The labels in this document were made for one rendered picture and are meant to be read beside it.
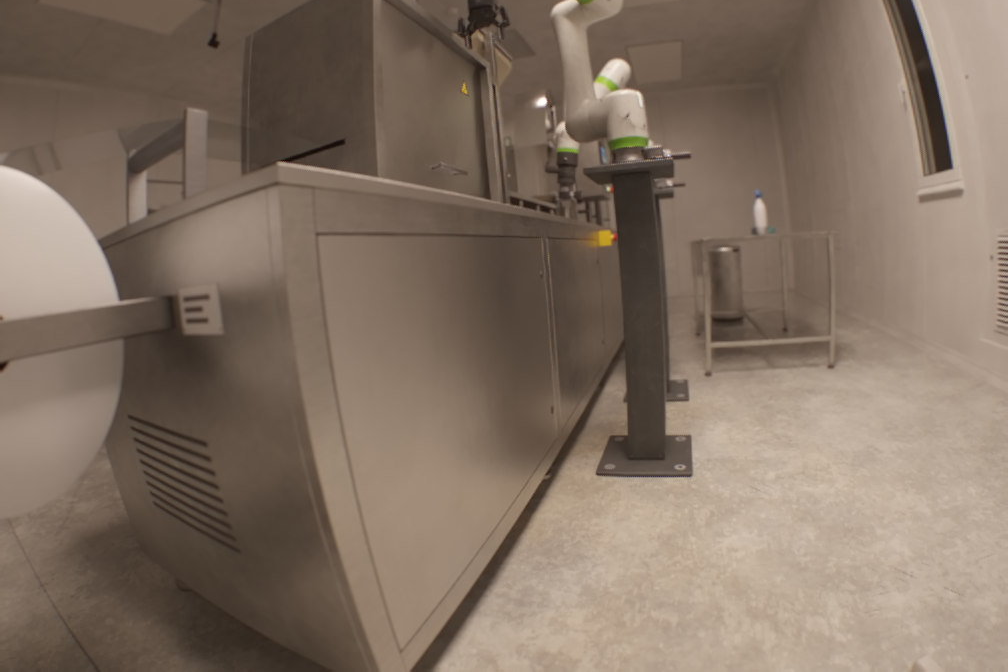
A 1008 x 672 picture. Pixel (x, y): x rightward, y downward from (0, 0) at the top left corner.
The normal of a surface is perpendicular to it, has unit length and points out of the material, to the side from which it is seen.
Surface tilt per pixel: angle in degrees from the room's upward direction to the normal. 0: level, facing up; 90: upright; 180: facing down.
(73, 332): 90
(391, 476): 90
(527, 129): 71
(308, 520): 90
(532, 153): 90
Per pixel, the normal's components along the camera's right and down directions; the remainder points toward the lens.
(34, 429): 0.93, -0.06
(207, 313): -0.36, 0.11
